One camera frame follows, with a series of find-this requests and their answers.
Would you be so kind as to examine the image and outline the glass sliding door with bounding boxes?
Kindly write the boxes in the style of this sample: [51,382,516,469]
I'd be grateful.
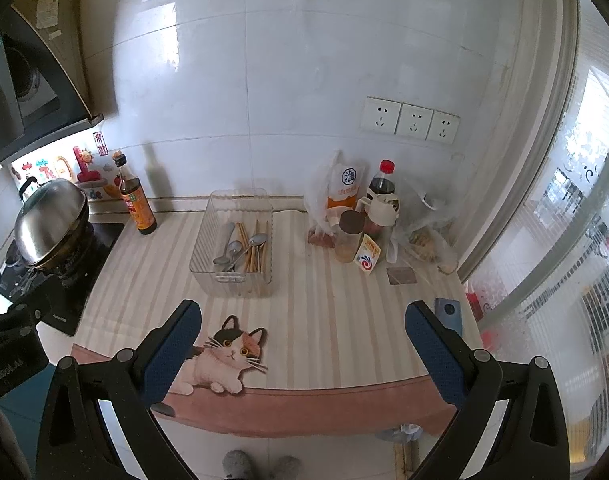
[459,0,609,467]

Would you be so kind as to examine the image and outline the clear plastic basket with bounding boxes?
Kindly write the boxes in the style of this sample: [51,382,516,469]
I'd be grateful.
[189,188,275,298]

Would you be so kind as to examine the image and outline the crumpled clear plastic bag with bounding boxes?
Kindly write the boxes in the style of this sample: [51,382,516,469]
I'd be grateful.
[389,180,461,274]

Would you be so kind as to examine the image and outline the colourful cartoon wall stickers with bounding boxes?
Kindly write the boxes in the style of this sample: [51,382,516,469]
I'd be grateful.
[12,157,72,187]

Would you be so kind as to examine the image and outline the black range hood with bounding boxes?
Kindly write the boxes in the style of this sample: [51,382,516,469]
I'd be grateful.
[0,7,105,167]

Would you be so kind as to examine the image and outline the flat brown packet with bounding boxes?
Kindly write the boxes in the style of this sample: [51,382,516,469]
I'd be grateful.
[387,267,418,286]

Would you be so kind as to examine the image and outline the white wall socket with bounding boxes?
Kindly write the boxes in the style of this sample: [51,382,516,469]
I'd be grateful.
[395,103,434,142]
[360,96,402,135]
[427,110,461,146]

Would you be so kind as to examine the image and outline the metal spoon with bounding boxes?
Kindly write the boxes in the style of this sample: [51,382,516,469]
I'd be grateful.
[213,223,235,267]
[226,233,268,273]
[224,241,244,272]

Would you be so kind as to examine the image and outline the dark red packet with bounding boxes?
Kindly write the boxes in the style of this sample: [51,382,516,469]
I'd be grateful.
[307,227,338,249]

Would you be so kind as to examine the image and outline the blue smartphone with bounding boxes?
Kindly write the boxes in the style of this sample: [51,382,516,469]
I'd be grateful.
[434,297,465,344]

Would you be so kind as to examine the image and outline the steel wok lid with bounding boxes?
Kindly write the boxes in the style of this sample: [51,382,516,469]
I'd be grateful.
[14,176,89,267]

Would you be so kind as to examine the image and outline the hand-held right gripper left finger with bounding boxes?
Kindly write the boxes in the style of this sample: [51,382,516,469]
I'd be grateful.
[36,299,204,480]

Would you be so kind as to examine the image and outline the teal cabinet door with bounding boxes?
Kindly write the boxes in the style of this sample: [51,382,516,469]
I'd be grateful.
[0,367,48,477]

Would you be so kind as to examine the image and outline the cola bottle red cap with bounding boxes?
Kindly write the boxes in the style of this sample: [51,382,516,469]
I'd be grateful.
[367,160,400,241]

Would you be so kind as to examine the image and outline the small white red carton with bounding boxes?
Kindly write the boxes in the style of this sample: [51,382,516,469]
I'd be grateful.
[354,234,383,274]

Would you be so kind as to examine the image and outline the black wok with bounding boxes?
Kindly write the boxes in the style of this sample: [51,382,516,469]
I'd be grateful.
[22,220,95,275]

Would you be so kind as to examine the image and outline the black induction stove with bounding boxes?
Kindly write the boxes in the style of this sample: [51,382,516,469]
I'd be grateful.
[0,220,126,337]

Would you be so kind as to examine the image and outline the group of wooden chopsticks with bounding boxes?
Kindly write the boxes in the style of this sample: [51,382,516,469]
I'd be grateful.
[234,219,271,275]

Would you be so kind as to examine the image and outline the white orange salt bag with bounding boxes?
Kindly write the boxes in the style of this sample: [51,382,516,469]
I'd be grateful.
[325,159,369,213]

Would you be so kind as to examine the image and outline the clear jar brown lid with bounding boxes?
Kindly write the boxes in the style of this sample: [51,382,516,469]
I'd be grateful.
[334,210,367,264]

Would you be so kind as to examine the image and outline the dark sauce bottle orange label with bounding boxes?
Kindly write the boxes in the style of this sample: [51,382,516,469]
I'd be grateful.
[113,151,158,235]

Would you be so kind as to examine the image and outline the white lidded cup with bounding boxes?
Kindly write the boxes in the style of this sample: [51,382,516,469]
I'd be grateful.
[358,192,401,227]

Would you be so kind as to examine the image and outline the striped cat print table mat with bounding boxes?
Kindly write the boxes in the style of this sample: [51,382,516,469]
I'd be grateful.
[72,207,467,436]

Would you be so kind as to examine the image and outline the grey slipper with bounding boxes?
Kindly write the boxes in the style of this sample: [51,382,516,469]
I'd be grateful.
[223,450,256,480]
[266,455,302,480]

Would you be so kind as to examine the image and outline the red plastic bag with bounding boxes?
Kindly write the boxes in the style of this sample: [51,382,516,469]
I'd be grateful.
[464,280,498,352]

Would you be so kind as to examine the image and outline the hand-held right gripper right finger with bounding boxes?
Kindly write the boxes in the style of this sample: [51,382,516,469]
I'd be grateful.
[404,301,570,480]

